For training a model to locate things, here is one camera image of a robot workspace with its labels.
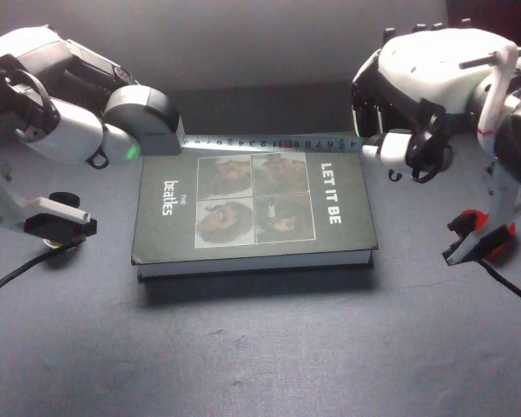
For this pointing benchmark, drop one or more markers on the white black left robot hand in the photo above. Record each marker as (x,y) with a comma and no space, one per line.
(74,126)

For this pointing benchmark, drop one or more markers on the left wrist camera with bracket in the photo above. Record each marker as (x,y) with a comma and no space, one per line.
(56,208)

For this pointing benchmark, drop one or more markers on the grey table cloth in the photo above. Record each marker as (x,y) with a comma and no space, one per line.
(260,347)

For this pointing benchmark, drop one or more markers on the grey black tape measure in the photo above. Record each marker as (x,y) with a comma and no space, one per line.
(147,113)

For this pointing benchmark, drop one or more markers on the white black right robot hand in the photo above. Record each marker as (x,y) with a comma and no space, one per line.
(425,61)

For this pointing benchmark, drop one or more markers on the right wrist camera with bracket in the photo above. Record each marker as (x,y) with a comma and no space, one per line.
(501,195)

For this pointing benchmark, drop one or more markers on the black Let It Be album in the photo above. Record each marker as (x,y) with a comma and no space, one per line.
(173,234)

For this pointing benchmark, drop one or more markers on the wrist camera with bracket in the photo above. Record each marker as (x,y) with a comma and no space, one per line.
(501,195)
(56,208)

